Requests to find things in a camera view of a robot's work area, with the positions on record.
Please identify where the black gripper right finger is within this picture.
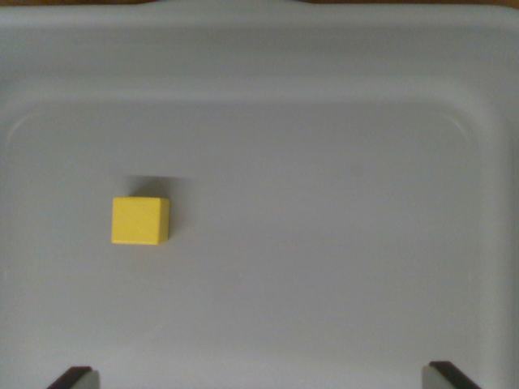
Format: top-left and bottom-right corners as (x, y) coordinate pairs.
(421, 360), (483, 389)

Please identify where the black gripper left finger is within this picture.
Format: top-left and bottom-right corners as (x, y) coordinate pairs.
(46, 365), (101, 389)

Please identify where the yellow wooden cube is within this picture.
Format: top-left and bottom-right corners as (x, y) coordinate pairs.
(111, 196), (171, 246)

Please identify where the grey plastic bin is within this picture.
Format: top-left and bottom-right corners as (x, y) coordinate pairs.
(0, 2), (519, 389)

